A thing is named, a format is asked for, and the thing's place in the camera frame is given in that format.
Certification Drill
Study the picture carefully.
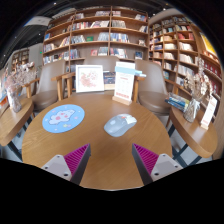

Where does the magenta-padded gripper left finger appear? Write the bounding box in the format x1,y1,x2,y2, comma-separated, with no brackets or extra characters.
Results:
41,143,92,186

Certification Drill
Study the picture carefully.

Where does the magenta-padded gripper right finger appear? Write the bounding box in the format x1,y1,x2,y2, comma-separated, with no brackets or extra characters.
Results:
130,143,184,186

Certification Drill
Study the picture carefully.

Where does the round blue cartoon mouse pad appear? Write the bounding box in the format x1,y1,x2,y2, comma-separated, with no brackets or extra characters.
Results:
42,103,86,134

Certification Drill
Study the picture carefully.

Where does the grey computer mouse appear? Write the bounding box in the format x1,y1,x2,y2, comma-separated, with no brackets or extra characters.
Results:
103,113,138,138

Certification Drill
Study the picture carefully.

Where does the round wooden side table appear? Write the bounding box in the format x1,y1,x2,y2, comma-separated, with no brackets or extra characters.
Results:
0,97,34,148
169,105,218,159

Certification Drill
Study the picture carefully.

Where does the stack of books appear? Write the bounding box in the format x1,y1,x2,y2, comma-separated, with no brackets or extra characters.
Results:
164,92,190,113

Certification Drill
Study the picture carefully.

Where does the glass vase with dried flowers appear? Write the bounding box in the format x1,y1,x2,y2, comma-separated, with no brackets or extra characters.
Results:
182,58,214,124

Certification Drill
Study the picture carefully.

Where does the brown upholstered wooden armchair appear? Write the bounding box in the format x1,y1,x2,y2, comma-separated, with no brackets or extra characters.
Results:
134,59,174,116
51,55,146,103
24,59,68,113

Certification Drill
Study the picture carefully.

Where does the white sign on wooden base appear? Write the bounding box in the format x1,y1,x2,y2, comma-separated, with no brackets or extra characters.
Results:
112,61,136,106

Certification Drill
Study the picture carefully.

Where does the small white table sign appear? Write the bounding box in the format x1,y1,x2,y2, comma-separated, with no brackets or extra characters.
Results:
199,94,218,130

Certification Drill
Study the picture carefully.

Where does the white framed floral picture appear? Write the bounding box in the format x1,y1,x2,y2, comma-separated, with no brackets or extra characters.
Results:
75,64,105,94

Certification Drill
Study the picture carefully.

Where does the glass vase with pink flowers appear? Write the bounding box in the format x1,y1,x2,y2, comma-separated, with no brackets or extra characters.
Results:
4,62,36,114

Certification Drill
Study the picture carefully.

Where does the dark blue book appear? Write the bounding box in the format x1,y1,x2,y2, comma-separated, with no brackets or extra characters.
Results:
103,70,116,91

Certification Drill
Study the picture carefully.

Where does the small distant wooden bookshelf unit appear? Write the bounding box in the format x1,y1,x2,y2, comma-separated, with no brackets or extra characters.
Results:
11,48,30,73

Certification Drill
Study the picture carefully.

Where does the curved wooden bookshelf unit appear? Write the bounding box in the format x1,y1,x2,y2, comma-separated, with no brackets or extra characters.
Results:
148,14,224,101

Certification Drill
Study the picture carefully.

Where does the wide wooden bookshelf unit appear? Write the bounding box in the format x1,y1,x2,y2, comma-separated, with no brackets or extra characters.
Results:
41,5,150,73

